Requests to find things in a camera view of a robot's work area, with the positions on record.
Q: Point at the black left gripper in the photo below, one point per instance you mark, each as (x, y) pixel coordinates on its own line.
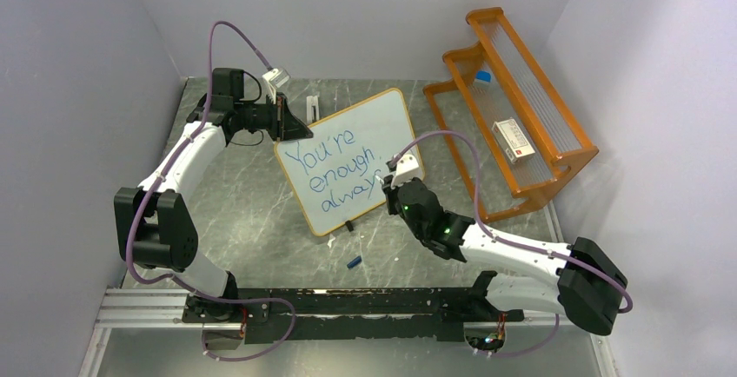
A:
(284, 125)

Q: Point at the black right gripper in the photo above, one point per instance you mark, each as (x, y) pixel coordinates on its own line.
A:
(390, 194)

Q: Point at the yellow-framed whiteboard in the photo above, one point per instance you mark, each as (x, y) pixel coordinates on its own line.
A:
(336, 174)

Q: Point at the blue marker cap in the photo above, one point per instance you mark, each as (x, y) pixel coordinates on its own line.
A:
(355, 262)

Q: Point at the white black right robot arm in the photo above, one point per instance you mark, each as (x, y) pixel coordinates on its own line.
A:
(577, 280)

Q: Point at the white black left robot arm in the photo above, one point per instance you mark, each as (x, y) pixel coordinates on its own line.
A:
(154, 227)

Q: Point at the white whiteboard eraser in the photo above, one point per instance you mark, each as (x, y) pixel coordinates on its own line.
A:
(313, 110)

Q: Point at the white red box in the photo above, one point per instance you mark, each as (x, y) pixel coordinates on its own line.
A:
(512, 141)

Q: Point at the blue-capped item on shelf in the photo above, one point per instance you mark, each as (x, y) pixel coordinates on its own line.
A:
(483, 76)

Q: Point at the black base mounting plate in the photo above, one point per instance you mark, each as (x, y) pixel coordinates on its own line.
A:
(304, 314)

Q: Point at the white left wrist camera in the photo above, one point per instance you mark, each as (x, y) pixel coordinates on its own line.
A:
(273, 80)

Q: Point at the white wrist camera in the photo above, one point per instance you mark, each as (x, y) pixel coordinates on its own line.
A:
(273, 80)
(404, 169)

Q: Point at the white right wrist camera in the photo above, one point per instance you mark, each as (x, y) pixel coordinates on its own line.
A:
(404, 169)

